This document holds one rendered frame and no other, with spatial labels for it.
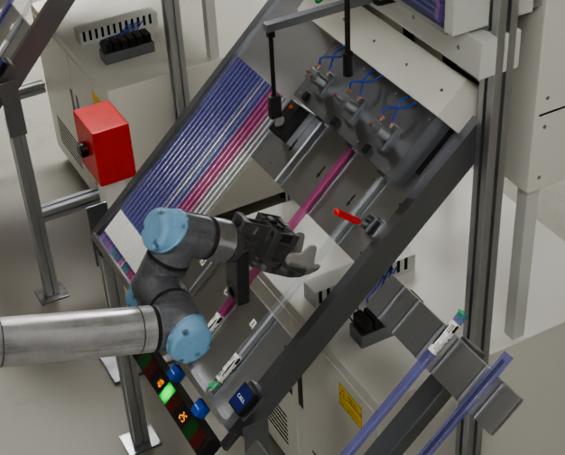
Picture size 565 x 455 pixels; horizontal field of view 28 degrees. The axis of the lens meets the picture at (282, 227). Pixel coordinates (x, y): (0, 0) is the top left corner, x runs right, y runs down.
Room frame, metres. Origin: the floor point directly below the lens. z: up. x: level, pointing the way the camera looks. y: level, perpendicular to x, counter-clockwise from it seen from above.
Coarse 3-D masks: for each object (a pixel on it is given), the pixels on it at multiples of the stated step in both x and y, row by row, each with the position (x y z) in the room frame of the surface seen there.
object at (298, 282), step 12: (384, 180) 1.68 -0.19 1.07; (372, 192) 1.67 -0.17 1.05; (360, 204) 1.66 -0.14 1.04; (336, 228) 1.65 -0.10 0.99; (336, 240) 1.64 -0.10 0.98; (324, 252) 1.62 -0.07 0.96; (288, 288) 1.60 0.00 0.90; (288, 300) 1.59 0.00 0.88; (276, 312) 1.58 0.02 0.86; (264, 324) 1.57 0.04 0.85; (252, 336) 1.56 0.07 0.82; (240, 348) 1.55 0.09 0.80; (216, 384) 1.52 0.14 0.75
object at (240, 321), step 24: (192, 264) 1.81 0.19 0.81; (216, 264) 1.77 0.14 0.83; (192, 288) 1.75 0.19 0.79; (216, 288) 1.72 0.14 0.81; (216, 312) 1.67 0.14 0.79; (240, 312) 1.63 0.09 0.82; (264, 312) 1.60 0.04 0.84; (216, 336) 1.62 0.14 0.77; (240, 336) 1.59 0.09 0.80; (264, 336) 1.56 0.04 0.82; (288, 336) 1.53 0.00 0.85; (216, 360) 1.58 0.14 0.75; (264, 360) 1.51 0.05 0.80; (240, 384) 1.50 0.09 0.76
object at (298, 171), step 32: (288, 0) 2.24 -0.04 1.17; (256, 32) 2.22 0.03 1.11; (288, 32) 2.16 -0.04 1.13; (320, 32) 2.09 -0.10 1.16; (256, 64) 2.14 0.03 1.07; (288, 64) 2.08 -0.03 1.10; (288, 96) 2.01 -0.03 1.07; (320, 128) 1.88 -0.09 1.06; (256, 160) 1.92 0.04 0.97; (288, 160) 1.87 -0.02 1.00; (320, 160) 1.82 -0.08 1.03; (352, 160) 1.77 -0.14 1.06; (288, 192) 1.80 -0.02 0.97; (352, 192) 1.71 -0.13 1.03; (384, 192) 1.66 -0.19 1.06; (320, 224) 1.69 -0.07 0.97; (352, 224) 1.65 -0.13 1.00; (352, 256) 1.59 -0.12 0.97
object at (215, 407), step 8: (96, 240) 2.00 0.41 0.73; (104, 248) 1.97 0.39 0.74; (112, 256) 1.95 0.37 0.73; (112, 264) 1.92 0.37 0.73; (120, 272) 1.88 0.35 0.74; (128, 280) 1.86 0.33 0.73; (128, 288) 1.83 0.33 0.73; (184, 368) 1.58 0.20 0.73; (192, 368) 1.59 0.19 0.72; (192, 376) 1.55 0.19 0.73; (192, 384) 1.54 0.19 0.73; (200, 384) 1.54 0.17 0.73; (200, 392) 1.51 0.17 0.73; (208, 392) 1.52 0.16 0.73; (208, 400) 1.49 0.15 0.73; (216, 400) 1.50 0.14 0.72; (216, 408) 1.47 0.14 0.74; (216, 416) 1.45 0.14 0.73; (224, 416) 1.45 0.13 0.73
